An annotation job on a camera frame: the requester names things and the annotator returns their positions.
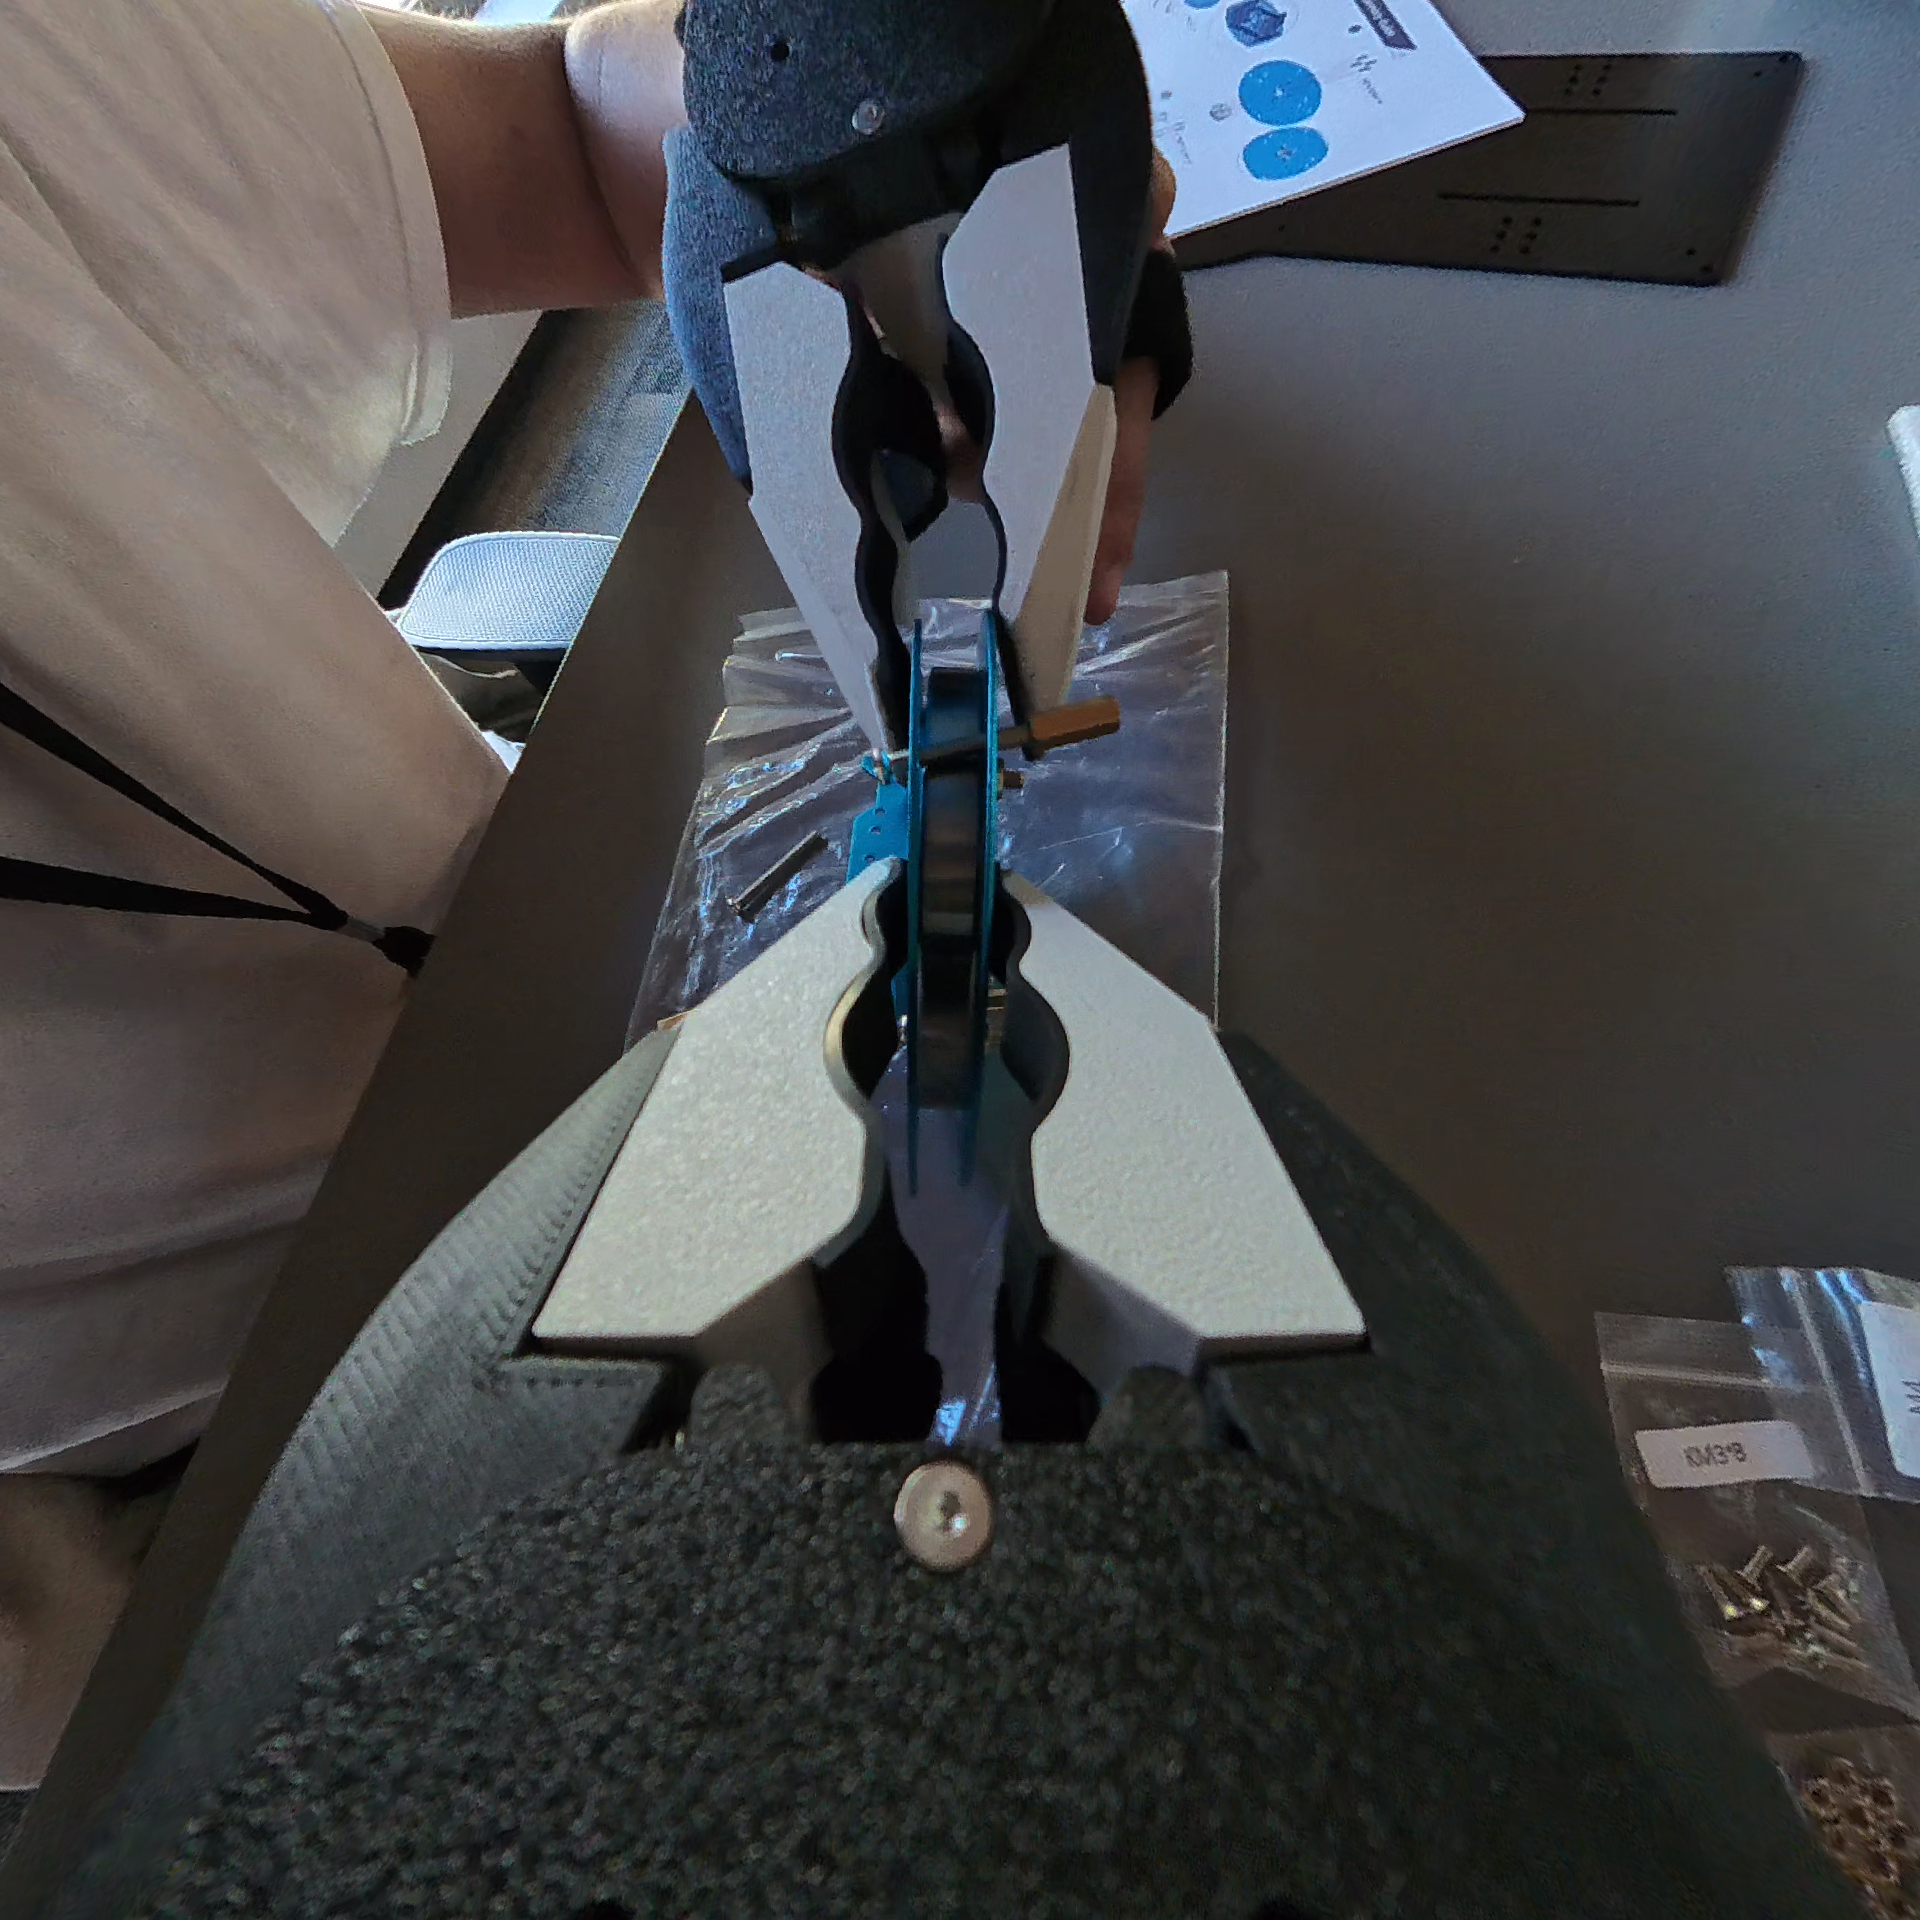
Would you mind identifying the clear plastic bag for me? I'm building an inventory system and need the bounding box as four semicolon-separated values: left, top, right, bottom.
620;567;1234;1449

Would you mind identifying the person's left hand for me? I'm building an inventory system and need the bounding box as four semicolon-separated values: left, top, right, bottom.
1082;360;1168;629

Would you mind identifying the printed instruction sheet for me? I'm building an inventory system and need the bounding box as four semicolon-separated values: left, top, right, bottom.
1117;0;1526;242

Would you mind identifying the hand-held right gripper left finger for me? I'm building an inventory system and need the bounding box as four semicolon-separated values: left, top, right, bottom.
531;867;901;1359

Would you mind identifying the white mesh chair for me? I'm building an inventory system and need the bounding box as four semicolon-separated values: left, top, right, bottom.
377;530;618;699

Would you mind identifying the small metal pin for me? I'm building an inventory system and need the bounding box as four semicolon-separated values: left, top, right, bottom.
729;830;829;910

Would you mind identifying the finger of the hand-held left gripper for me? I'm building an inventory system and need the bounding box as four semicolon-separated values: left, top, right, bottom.
720;255;924;752
936;139;1121;707

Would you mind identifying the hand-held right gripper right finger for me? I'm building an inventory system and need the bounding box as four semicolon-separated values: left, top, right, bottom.
1002;875;1370;1377

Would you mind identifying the person's left forearm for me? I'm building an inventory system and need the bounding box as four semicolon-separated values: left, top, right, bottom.
356;0;694;320

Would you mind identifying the black lanyard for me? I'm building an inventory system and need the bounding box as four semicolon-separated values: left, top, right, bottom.
0;682;435;978

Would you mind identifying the small labelled bag of screws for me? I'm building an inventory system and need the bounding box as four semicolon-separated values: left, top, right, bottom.
1596;1305;1920;1720

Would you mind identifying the small bag of brass nuts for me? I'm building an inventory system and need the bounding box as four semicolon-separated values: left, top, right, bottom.
1769;1710;1920;1920

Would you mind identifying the small labelled clear bag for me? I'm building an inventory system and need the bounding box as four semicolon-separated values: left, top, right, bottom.
1724;1264;1920;1502

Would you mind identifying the black metal plate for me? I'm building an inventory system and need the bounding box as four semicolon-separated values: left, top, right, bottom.
1175;53;1804;287

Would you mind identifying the blue round metal wheel assembly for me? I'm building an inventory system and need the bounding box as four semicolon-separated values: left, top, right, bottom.
842;608;1121;1194

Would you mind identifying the person in beige shirt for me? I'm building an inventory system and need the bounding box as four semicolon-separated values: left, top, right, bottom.
0;0;519;1480

